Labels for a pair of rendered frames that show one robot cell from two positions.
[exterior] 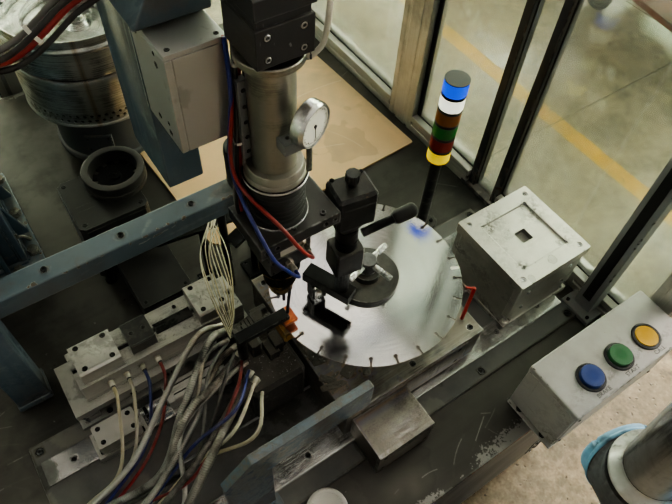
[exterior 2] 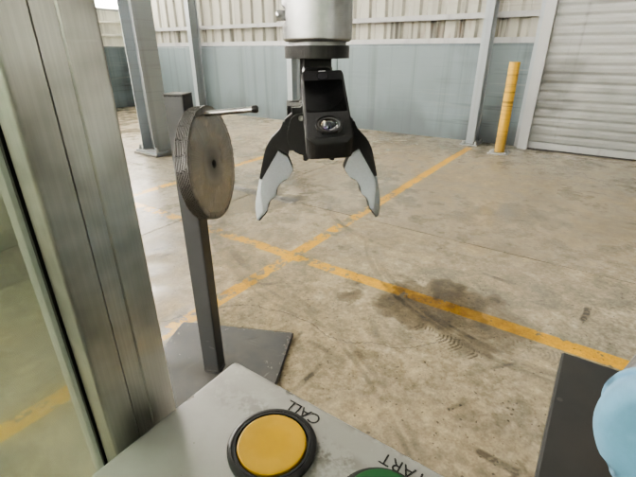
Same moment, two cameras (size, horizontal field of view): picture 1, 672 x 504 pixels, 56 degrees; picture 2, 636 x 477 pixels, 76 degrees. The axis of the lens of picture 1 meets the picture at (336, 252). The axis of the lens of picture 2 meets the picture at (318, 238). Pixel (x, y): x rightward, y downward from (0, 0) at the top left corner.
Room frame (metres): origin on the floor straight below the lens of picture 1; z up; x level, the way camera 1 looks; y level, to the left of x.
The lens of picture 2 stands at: (0.57, -0.38, 1.10)
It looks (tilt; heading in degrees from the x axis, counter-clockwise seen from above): 25 degrees down; 253
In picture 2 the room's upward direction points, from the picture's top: straight up
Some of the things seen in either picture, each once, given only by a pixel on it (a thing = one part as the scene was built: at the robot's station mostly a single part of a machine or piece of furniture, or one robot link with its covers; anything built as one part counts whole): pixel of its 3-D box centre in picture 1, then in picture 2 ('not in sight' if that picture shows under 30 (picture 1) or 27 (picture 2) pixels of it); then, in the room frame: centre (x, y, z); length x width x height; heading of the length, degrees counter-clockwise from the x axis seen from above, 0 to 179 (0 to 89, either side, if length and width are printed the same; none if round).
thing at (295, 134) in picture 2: not in sight; (316, 102); (0.42, -0.86, 1.05); 0.09 x 0.08 x 0.12; 77
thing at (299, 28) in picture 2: not in sight; (314, 25); (0.43, -0.85, 1.13); 0.08 x 0.08 x 0.05
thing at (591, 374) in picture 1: (590, 377); not in sight; (0.46, -0.43, 0.90); 0.04 x 0.04 x 0.02
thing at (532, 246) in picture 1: (513, 257); not in sight; (0.75, -0.35, 0.82); 0.18 x 0.18 x 0.15; 38
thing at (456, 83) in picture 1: (456, 85); not in sight; (0.86, -0.18, 1.14); 0.05 x 0.04 x 0.03; 38
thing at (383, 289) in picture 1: (366, 273); not in sight; (0.59, -0.05, 0.96); 0.11 x 0.11 x 0.03
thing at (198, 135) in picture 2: not in sight; (199, 253); (0.58, -1.64, 0.50); 0.50 x 0.50 x 1.00; 63
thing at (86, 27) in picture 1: (92, 70); not in sight; (1.08, 0.56, 0.93); 0.31 x 0.31 x 0.36
